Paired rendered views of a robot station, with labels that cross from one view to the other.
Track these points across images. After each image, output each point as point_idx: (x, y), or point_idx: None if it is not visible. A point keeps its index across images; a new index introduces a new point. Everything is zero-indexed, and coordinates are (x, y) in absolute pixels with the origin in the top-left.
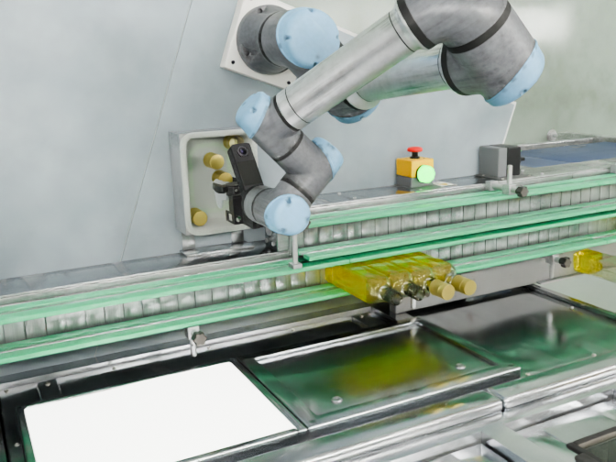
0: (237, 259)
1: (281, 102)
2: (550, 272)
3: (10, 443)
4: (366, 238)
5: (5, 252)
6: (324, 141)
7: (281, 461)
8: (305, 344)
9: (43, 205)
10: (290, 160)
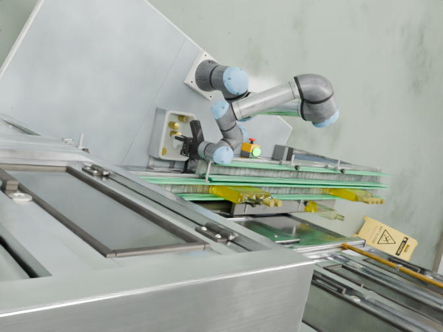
0: (178, 174)
1: (235, 107)
2: (298, 207)
3: None
4: (231, 176)
5: None
6: (242, 127)
7: None
8: None
9: (95, 130)
10: (229, 132)
